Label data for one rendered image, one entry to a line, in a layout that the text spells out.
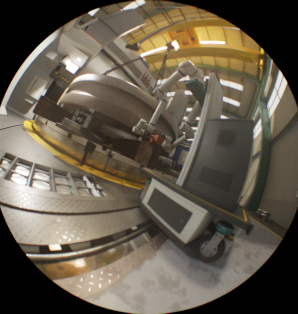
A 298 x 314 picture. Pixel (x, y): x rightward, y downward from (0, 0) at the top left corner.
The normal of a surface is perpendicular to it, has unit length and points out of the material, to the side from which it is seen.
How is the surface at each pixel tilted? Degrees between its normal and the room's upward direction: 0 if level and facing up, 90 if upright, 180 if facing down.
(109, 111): 90
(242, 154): 90
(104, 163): 90
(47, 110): 90
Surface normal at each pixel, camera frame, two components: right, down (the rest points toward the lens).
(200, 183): -0.76, -0.36
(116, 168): 0.45, 0.15
